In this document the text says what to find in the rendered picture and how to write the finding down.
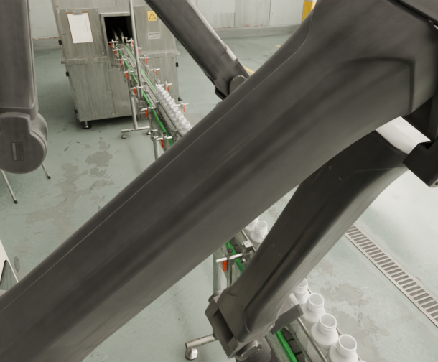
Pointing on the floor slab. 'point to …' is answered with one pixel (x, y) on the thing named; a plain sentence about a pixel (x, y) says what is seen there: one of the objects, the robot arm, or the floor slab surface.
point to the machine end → (82, 72)
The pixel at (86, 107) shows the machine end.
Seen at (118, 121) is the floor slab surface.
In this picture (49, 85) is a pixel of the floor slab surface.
